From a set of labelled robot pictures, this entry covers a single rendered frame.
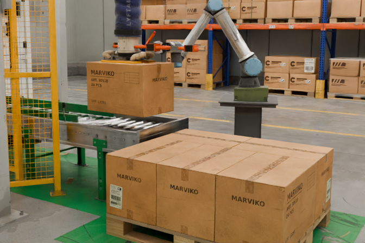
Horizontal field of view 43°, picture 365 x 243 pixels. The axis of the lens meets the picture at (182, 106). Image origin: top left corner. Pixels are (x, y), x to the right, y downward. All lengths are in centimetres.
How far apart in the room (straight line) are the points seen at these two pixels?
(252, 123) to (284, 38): 806
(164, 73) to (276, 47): 856
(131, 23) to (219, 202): 172
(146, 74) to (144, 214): 111
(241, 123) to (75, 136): 143
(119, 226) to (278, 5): 830
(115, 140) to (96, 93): 48
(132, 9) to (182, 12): 801
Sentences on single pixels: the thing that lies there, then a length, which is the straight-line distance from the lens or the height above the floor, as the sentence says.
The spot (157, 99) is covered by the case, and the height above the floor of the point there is 80.
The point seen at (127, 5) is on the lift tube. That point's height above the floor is 153.
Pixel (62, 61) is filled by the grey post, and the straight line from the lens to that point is 666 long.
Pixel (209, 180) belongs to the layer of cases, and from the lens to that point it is 260.
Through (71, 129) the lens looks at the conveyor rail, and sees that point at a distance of 383.
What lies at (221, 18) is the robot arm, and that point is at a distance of 389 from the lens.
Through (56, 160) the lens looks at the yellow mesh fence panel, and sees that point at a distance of 388.
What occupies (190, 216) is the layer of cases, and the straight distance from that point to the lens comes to 273.
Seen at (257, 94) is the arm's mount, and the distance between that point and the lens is 398.
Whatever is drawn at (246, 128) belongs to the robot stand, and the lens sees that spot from 408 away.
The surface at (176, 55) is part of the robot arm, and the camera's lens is 387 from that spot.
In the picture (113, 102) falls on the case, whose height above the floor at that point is 77.
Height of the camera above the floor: 129
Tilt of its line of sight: 9 degrees down
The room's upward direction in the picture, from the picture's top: 1 degrees clockwise
